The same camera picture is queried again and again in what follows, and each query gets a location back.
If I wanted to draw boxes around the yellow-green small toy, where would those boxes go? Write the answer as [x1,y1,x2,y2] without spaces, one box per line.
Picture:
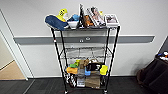
[74,59,82,67]

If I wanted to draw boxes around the green box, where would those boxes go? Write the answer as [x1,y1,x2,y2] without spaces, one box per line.
[68,62,79,69]

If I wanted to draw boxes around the black bag with print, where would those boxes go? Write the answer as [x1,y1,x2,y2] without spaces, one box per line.
[85,61,103,73]

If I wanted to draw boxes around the white bowl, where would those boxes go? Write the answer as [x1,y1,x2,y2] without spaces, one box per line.
[67,20,81,31]

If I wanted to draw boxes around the orange toy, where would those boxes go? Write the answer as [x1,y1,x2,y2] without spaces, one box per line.
[83,14,95,28]

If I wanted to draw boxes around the grey box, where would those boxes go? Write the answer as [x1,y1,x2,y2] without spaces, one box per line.
[76,68,87,80]

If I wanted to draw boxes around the yellow sponge block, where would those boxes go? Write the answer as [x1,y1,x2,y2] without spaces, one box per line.
[98,64,110,76]

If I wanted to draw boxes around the magazine with portrait cover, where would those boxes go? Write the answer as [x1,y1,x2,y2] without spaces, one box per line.
[86,5,107,29]

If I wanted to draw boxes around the white printed box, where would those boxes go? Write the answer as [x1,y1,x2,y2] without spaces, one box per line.
[76,77,87,89]

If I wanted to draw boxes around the brown cardboard box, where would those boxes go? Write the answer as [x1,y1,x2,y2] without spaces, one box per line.
[84,74,102,90]

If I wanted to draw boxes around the black and white pack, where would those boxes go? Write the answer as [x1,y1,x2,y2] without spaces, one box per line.
[65,73,78,89]

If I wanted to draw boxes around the blue whale plush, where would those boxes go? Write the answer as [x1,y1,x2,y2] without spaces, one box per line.
[44,13,71,32]

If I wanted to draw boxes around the small yellow item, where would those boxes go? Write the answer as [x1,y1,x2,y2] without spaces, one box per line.
[99,10,105,16]

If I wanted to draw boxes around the white box with picture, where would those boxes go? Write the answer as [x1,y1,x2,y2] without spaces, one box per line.
[103,13,121,29]

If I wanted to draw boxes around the yellow striped shark plush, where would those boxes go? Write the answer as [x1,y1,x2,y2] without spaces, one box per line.
[55,7,70,23]

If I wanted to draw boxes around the red and white items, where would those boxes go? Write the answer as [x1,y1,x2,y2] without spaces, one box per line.
[154,50,168,63]

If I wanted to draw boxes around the black chair with dark cloth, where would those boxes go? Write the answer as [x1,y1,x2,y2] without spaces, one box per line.
[136,55,168,94]

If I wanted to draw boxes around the black wire shelf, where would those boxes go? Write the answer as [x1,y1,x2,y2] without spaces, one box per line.
[49,24,122,94]

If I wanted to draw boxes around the small white wall outlet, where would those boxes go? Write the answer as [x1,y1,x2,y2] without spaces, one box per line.
[85,36,92,42]
[78,39,85,44]

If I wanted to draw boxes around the black flat frame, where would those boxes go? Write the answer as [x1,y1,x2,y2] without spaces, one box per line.
[78,2,87,30]

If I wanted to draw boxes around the long grey wall band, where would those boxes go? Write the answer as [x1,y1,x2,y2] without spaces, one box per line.
[12,35,156,46]

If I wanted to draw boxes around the white door frame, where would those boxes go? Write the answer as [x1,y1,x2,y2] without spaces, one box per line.
[0,7,35,82]

